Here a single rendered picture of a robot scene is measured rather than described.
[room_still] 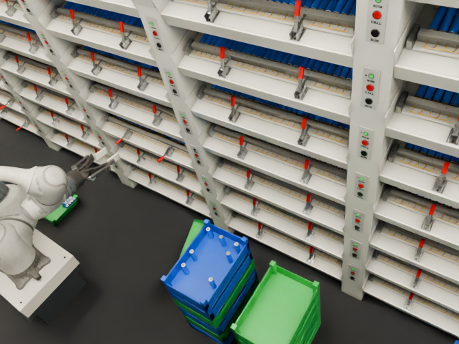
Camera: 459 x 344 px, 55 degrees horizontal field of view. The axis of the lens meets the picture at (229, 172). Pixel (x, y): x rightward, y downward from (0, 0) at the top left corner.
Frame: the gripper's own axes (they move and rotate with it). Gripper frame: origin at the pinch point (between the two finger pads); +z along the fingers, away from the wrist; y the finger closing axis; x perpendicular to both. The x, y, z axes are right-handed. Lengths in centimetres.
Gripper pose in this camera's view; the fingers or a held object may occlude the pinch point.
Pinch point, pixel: (107, 155)
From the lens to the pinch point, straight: 195.8
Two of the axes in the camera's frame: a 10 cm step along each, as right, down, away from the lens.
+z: 5.7, -5.5, 6.1
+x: -0.5, -7.7, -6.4
